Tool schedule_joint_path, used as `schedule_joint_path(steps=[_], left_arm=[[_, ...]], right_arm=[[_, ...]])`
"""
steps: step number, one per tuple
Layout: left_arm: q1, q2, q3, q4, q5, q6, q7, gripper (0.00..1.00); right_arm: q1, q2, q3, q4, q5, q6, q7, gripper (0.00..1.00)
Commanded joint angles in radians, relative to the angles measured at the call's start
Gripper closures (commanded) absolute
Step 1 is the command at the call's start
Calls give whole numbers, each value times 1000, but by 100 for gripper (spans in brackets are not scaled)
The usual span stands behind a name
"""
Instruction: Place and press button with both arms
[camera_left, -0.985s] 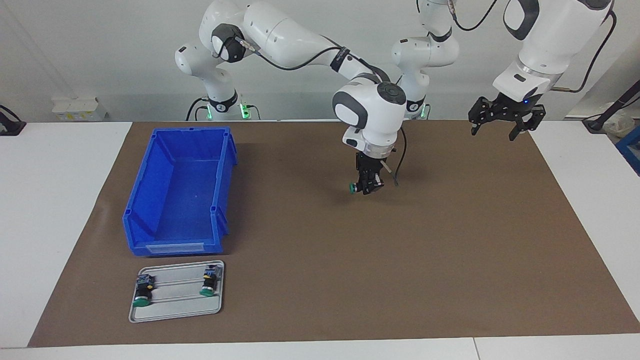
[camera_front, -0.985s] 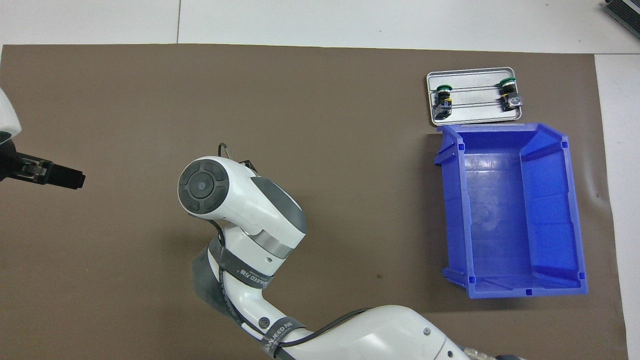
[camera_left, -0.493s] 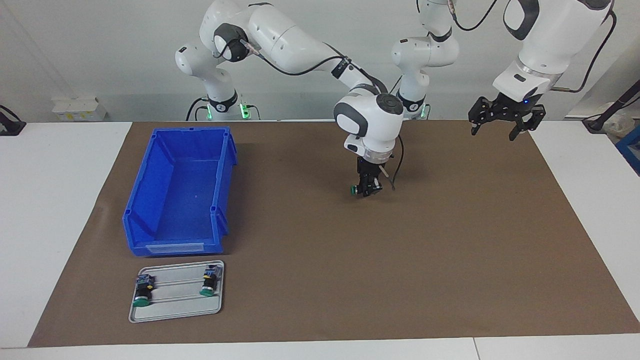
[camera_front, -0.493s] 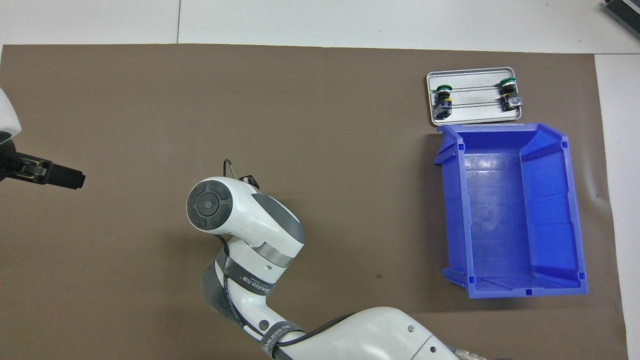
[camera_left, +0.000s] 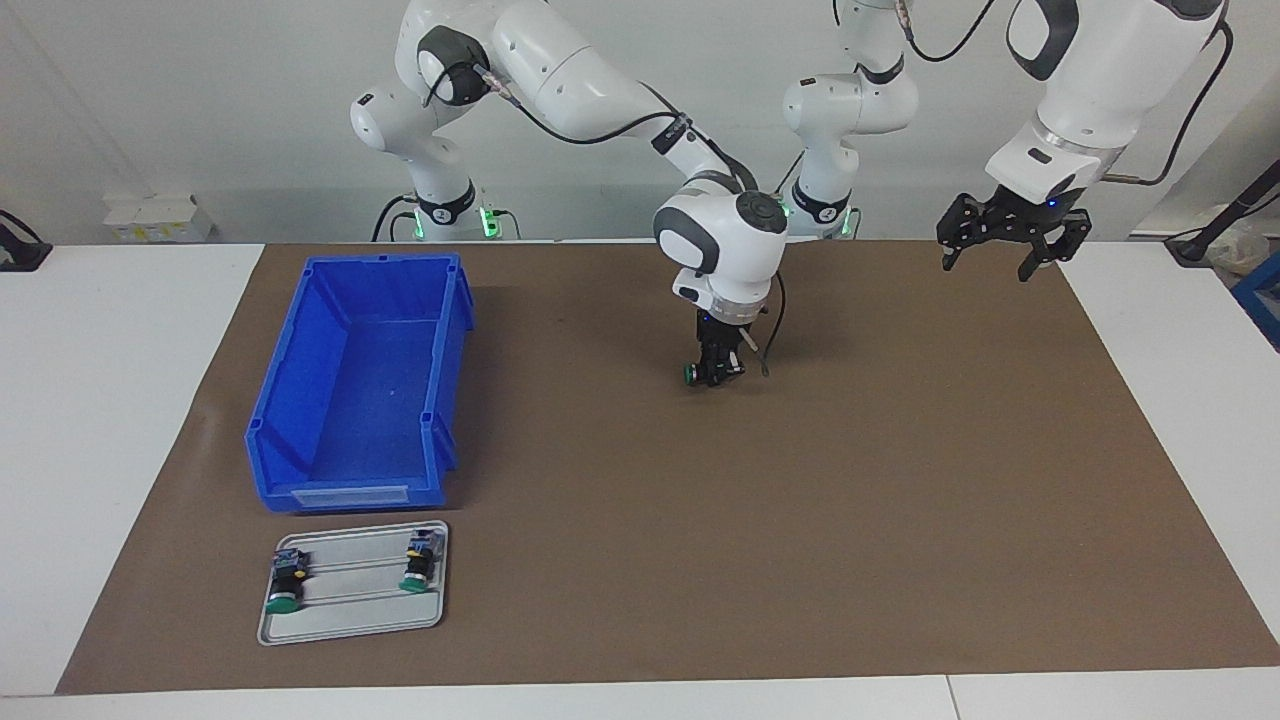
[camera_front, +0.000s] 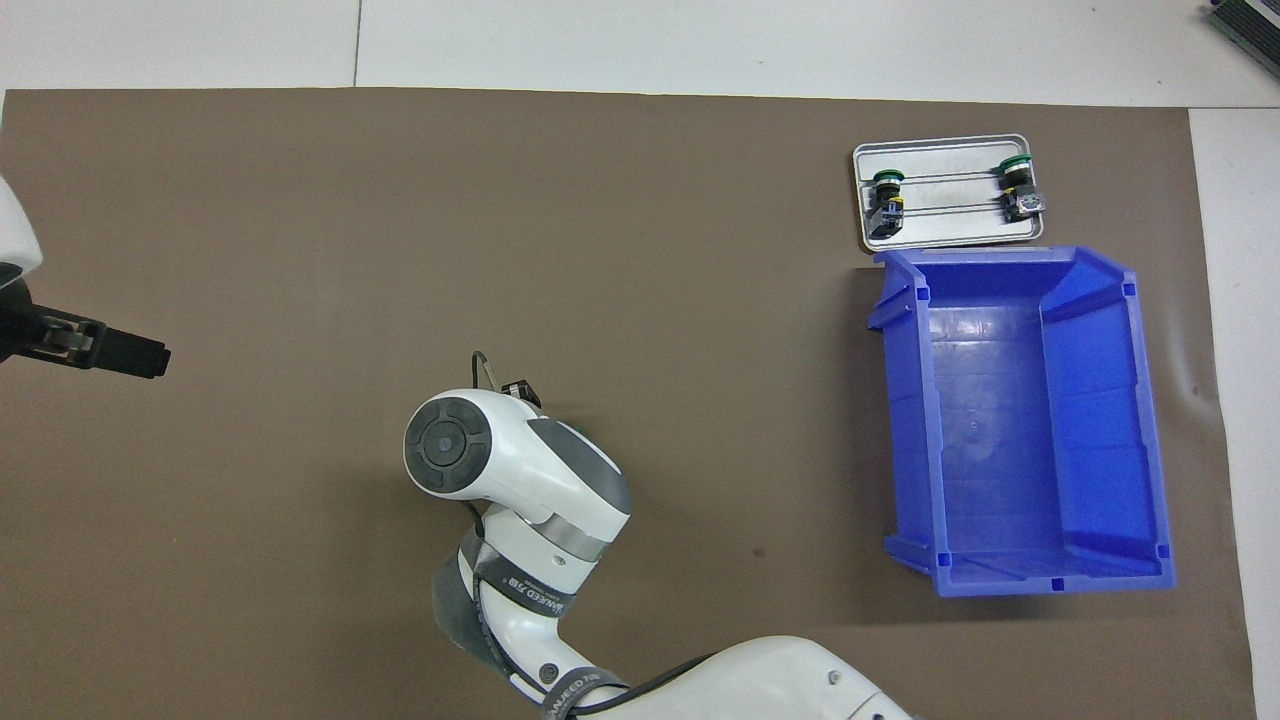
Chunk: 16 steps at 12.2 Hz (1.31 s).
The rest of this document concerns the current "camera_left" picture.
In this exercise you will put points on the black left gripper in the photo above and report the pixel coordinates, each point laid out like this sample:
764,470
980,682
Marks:
1025,215

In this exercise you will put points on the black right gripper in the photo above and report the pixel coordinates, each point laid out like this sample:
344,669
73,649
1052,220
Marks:
720,330

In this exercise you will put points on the green push button switch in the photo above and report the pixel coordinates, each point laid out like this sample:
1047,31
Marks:
420,565
285,585
691,373

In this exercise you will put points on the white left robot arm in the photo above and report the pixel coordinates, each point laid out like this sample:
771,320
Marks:
1100,80

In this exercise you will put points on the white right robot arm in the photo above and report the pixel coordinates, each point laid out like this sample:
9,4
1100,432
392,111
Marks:
720,240

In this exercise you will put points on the brown table mat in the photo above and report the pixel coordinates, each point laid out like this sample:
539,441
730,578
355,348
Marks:
800,520

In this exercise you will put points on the black stand pole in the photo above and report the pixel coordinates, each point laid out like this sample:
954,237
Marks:
1230,215

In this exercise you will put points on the clear plastic bag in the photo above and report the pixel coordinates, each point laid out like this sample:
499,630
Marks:
1240,250

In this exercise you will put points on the blue crate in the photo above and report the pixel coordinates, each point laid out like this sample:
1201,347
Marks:
1262,300

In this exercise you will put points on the blue plastic storage bin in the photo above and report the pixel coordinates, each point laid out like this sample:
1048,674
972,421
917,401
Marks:
360,400

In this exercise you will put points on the silver metal tray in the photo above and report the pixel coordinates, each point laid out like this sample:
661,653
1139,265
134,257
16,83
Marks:
350,610

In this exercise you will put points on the black table clamp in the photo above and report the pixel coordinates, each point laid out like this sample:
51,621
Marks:
20,252

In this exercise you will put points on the white wall socket box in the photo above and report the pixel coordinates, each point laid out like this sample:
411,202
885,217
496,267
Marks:
160,215

